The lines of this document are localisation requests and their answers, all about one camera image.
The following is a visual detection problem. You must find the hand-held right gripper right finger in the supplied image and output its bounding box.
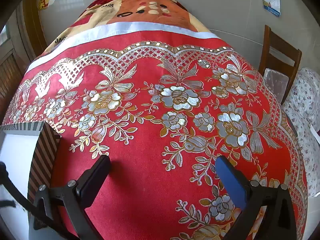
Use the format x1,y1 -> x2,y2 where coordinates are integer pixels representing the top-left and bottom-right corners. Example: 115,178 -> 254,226
215,156 -> 298,240

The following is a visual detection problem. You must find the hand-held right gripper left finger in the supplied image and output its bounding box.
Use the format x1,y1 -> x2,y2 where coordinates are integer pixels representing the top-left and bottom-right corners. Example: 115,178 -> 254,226
34,155 -> 112,240

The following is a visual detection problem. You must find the white box with striped rim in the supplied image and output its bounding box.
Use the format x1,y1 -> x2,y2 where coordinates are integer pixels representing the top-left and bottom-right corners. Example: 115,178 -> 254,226
0,121 -> 61,240

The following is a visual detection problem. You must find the red floral tablecloth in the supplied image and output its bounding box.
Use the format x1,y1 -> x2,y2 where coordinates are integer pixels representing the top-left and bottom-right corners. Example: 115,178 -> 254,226
0,21 -> 309,240

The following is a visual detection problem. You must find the clear plastic bag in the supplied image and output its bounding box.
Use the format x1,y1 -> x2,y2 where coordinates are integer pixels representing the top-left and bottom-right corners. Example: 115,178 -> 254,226
264,67 -> 292,103

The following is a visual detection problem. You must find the floral cloth cover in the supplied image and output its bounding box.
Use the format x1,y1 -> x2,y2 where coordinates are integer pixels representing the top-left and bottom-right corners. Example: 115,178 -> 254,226
281,67 -> 320,198

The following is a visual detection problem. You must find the wooden chair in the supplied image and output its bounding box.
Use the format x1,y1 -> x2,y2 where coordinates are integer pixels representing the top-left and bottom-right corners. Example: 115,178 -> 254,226
258,25 -> 302,105

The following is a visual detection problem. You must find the wooden door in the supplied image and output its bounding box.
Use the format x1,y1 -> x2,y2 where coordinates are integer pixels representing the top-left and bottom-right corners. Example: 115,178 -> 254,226
0,0 -> 48,110

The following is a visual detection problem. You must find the printed blanket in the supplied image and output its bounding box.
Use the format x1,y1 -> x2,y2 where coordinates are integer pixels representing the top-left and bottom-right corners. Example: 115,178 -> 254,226
41,0 -> 220,58

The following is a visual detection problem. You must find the black cable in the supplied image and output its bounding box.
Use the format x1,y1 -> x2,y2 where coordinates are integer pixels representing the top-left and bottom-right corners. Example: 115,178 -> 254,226
0,161 -> 78,240

